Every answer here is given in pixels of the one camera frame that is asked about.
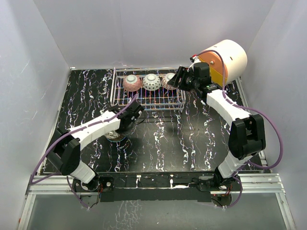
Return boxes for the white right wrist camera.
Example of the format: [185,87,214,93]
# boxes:
[189,55,201,69]

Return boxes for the aluminium rail frame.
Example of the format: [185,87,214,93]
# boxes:
[18,78,297,230]

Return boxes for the pink floral bowl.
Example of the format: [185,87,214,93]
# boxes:
[123,75,142,92]
[104,131,121,138]

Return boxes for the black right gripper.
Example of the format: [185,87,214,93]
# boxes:
[167,67,199,92]

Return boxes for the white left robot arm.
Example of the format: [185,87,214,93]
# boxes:
[47,101,144,191]

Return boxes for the white bowl brown diamonds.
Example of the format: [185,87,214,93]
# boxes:
[142,74,161,91]

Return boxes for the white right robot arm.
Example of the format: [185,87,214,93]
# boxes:
[167,62,266,190]

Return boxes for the white wire dish rack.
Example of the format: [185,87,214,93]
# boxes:
[110,68,186,111]

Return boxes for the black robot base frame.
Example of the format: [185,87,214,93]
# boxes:
[72,171,240,202]

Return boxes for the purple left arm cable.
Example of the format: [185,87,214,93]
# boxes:
[28,93,139,209]

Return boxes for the round white mini drawer cabinet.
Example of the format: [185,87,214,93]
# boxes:
[199,39,248,86]

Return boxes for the white bowl red lattice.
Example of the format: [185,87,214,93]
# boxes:
[161,73,176,90]

